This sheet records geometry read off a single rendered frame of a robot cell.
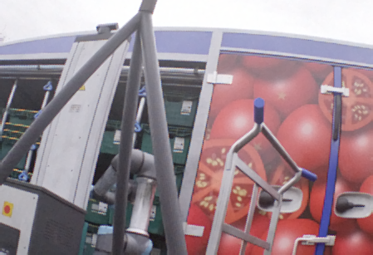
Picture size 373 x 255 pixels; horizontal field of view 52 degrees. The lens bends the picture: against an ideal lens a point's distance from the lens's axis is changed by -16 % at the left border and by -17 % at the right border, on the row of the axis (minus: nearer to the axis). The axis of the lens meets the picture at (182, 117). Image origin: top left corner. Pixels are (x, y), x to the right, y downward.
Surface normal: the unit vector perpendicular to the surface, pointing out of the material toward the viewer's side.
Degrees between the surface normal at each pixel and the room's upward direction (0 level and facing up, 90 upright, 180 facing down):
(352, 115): 90
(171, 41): 90
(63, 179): 90
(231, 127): 90
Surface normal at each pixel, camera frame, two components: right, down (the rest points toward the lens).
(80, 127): -0.31, -0.42
